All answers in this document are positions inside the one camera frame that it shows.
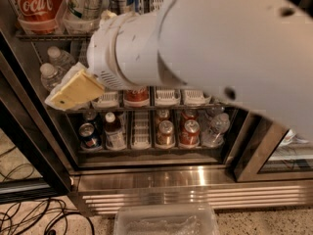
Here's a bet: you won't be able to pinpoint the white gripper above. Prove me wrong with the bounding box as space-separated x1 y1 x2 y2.
44 9 142 112

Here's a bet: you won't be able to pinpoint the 7up can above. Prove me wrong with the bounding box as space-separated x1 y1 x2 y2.
67 0 103 21

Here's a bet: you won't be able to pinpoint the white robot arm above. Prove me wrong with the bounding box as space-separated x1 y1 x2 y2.
45 0 313 140

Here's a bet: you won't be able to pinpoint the rear water bottle middle shelf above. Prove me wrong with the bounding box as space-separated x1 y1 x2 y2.
47 46 75 71

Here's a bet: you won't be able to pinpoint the water bottle shelf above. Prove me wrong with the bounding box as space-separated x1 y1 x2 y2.
40 63 66 92
47 46 75 71

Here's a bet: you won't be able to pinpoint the front water bottle middle shelf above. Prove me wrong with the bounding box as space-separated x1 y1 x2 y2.
40 63 66 92

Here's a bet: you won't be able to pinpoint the front Coca-Cola can middle shelf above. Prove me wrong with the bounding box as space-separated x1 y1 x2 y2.
124 87 149 103

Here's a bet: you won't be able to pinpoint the top shelf Coca-Cola can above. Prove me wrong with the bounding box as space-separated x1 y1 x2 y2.
15 0 64 34

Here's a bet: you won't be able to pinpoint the blue Pepsi can bottom shelf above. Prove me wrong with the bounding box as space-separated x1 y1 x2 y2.
78 123 102 149

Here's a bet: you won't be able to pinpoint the rear bronze can bottom shelf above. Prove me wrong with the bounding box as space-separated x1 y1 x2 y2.
156 110 170 125

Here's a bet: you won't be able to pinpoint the bronze can shelf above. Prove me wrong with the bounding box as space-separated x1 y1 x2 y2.
156 120 174 146
156 110 170 125

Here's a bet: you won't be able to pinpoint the front bronze can bottom shelf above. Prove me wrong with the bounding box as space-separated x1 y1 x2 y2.
156 120 174 146

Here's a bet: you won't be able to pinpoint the stainless steel fridge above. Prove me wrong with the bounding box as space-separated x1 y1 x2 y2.
1 0 313 215

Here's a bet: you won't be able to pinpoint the rear red can bottom shelf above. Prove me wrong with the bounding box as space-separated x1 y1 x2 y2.
180 109 199 122

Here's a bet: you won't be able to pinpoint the red can shelf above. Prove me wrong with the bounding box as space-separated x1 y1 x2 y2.
179 119 200 146
180 109 199 122

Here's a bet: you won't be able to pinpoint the front red can bottom shelf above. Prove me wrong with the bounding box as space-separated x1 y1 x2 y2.
179 119 200 146

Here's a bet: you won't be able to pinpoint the left open fridge door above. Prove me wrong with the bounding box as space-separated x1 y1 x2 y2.
0 36 70 204

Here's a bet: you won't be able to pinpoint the clear bottle bottom shelf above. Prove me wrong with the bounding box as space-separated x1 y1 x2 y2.
202 113 230 148

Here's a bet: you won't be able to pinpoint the right glass fridge door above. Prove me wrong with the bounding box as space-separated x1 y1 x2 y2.
234 117 313 182

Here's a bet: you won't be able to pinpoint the brown drink bottle white cap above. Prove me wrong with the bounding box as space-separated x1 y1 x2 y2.
104 112 126 150

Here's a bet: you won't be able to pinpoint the clear plastic bin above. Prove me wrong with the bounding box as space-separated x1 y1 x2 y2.
113 204 220 235

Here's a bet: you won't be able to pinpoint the black floor cables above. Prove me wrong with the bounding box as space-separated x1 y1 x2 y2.
0 145 96 235

